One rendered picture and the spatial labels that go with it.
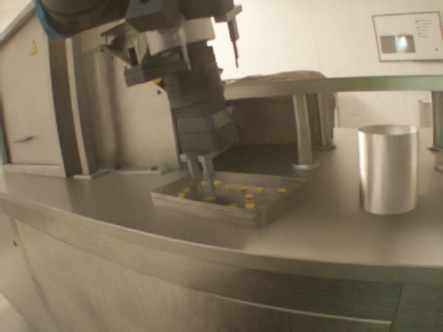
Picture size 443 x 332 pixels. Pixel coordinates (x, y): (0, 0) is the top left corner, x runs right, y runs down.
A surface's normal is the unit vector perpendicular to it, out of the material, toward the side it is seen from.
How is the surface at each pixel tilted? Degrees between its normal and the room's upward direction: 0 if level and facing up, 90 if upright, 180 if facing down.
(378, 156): 90
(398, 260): 0
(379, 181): 90
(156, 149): 90
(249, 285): 90
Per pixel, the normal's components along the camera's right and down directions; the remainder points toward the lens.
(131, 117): -0.53, 0.26
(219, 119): 0.62, -0.26
